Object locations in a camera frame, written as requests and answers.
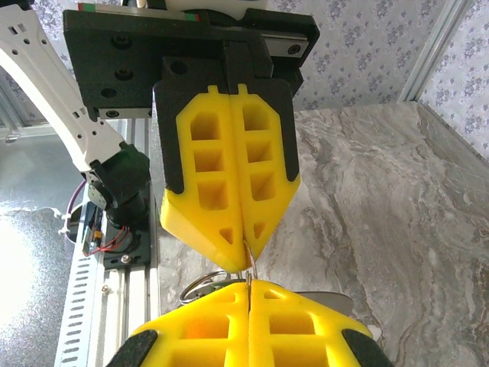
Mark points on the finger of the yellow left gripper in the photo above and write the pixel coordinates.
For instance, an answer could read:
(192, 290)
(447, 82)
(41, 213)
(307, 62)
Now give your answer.
(282, 114)
(191, 225)

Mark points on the small circuit board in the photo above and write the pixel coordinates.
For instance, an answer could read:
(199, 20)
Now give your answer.
(93, 233)

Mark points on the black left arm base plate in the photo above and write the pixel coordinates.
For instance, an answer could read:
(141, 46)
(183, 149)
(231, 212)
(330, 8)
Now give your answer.
(133, 260)

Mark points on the silver keyring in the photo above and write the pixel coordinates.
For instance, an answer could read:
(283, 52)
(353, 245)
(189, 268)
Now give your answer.
(191, 286)

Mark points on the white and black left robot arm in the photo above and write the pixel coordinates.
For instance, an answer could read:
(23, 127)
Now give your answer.
(57, 95)

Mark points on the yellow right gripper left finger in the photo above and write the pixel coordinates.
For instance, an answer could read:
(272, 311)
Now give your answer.
(214, 344)

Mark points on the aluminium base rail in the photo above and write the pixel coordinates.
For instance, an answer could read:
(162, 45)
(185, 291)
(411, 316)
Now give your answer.
(130, 306)

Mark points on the aluminium frame post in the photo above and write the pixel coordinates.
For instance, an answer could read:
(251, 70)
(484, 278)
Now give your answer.
(431, 49)

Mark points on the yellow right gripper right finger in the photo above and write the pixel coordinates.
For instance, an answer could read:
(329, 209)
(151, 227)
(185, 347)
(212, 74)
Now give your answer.
(324, 344)

